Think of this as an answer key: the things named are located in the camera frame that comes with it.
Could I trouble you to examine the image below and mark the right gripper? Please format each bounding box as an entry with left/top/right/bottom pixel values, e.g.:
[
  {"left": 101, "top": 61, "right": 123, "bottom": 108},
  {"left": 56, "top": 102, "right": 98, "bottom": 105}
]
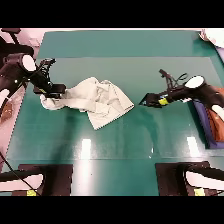
[{"left": 138, "top": 91, "right": 171, "bottom": 108}]

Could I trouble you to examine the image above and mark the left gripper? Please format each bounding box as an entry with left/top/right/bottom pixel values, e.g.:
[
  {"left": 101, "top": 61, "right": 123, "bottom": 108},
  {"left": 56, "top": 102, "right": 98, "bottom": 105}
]
[{"left": 33, "top": 82, "right": 67, "bottom": 100}]

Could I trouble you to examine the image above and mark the white shirt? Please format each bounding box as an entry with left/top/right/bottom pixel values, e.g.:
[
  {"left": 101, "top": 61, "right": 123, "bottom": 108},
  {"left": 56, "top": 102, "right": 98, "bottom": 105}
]
[{"left": 39, "top": 76, "right": 136, "bottom": 131}]

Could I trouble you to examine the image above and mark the purple garment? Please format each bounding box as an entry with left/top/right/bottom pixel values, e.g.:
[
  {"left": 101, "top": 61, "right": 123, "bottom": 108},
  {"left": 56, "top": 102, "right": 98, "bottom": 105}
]
[{"left": 192, "top": 99, "right": 224, "bottom": 150}]

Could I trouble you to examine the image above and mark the black office chair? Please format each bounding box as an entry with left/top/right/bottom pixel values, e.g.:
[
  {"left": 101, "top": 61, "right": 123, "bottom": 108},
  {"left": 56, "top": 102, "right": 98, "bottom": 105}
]
[{"left": 0, "top": 28, "right": 36, "bottom": 68}]

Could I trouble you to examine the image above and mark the orange garment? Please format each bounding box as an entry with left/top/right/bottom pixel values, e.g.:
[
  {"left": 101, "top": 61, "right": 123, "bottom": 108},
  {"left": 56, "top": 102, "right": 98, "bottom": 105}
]
[{"left": 204, "top": 86, "right": 224, "bottom": 143}]

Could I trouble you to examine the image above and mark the heap of clothes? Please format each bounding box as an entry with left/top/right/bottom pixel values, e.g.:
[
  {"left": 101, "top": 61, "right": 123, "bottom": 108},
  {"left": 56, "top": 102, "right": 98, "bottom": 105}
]
[{"left": 199, "top": 28, "right": 224, "bottom": 50}]

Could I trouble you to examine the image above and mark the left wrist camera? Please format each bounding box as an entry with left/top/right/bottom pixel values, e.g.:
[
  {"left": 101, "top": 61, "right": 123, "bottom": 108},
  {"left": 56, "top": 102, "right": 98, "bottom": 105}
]
[{"left": 38, "top": 58, "right": 57, "bottom": 80}]

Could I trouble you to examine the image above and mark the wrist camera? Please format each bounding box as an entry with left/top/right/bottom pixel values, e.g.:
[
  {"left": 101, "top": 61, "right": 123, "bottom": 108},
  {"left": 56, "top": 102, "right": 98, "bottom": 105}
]
[
  {"left": 158, "top": 68, "right": 189, "bottom": 90},
  {"left": 38, "top": 58, "right": 57, "bottom": 80}
]

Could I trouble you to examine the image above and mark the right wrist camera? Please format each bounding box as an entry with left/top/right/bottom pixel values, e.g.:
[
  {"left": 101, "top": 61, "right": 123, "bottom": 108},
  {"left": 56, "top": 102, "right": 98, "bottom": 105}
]
[{"left": 158, "top": 68, "right": 189, "bottom": 90}]

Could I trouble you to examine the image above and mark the black cable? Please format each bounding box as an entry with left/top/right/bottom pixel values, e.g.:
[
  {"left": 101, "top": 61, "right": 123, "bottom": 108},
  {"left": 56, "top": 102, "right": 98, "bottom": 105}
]
[{"left": 0, "top": 151, "right": 42, "bottom": 197}]

